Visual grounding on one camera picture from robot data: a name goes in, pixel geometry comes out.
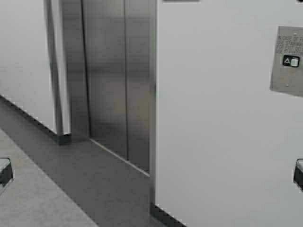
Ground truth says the robot base left corner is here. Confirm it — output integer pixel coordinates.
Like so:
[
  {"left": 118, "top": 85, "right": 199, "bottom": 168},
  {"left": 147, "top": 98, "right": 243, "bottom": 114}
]
[{"left": 0, "top": 157, "right": 14, "bottom": 187}]

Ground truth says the robot base right corner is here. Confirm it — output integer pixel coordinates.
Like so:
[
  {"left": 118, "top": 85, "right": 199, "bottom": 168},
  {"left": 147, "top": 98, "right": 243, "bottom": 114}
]
[{"left": 293, "top": 158, "right": 303, "bottom": 190}]

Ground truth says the steel elevator door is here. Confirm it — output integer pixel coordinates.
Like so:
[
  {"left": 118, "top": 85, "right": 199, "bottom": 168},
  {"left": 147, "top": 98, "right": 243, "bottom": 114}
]
[{"left": 43, "top": 0, "right": 155, "bottom": 173}]

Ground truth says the elevator call button panel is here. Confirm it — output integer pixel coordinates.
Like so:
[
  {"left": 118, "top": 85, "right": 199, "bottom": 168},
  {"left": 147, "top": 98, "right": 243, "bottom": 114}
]
[{"left": 270, "top": 26, "right": 303, "bottom": 97}]

